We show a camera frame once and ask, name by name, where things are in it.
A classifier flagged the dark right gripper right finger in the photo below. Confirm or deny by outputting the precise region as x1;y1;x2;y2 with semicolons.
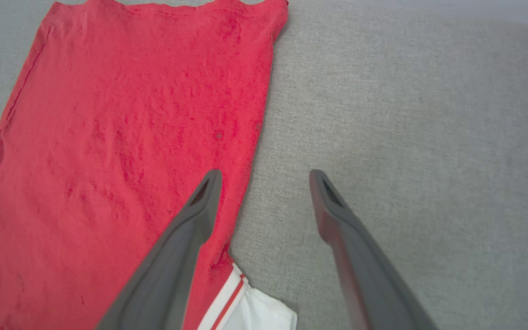
308;169;440;330

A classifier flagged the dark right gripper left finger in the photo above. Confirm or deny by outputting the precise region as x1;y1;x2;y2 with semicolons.
94;169;224;330

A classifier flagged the red basketball jersey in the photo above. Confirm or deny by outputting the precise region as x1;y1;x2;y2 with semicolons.
0;0;298;330

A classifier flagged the grey fabric sofa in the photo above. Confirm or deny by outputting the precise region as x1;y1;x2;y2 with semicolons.
0;0;528;330

